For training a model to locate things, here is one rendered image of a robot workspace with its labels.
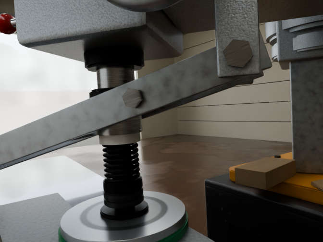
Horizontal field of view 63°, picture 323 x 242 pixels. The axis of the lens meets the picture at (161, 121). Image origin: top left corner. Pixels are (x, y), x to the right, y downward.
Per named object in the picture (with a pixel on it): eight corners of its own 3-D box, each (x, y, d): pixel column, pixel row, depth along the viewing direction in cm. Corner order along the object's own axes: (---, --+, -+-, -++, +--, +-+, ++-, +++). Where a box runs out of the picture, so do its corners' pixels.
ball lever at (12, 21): (45, 31, 42) (44, 11, 41) (30, 26, 38) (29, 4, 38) (8, 38, 44) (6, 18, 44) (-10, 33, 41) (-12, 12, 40)
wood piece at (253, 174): (266, 170, 93) (266, 156, 93) (296, 174, 86) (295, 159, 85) (235, 183, 80) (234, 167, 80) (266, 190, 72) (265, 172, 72)
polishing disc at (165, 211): (138, 189, 61) (137, 184, 61) (211, 214, 45) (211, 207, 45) (42, 219, 47) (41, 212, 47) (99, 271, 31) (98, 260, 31)
